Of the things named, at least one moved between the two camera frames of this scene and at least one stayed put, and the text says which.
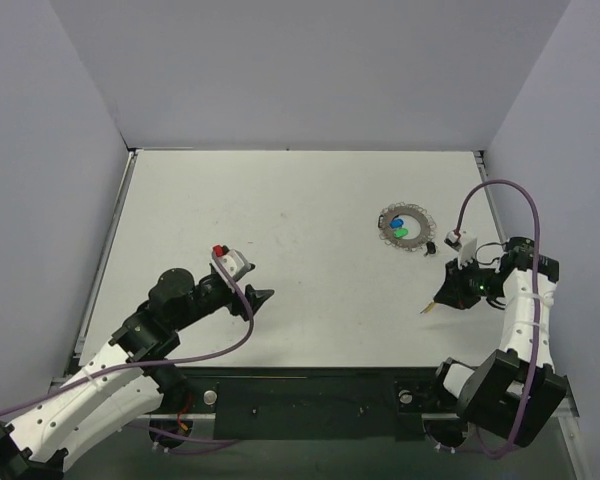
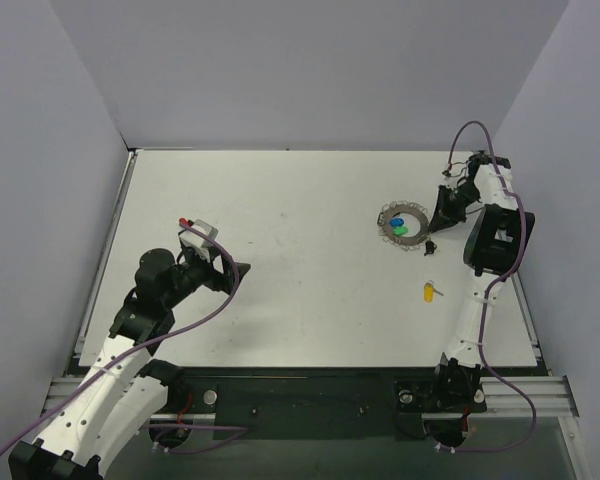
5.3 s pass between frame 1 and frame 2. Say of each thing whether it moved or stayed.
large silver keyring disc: stayed
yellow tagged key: moved
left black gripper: moved
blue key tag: stayed
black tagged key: stayed
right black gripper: moved
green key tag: stayed
